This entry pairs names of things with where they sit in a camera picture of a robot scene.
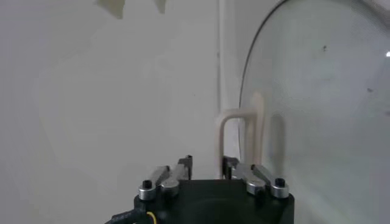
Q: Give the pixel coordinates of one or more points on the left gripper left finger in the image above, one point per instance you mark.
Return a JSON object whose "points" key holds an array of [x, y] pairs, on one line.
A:
{"points": [[167, 179]]}

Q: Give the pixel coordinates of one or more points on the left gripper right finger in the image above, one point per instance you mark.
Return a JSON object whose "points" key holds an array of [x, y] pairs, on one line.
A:
{"points": [[253, 179]]}

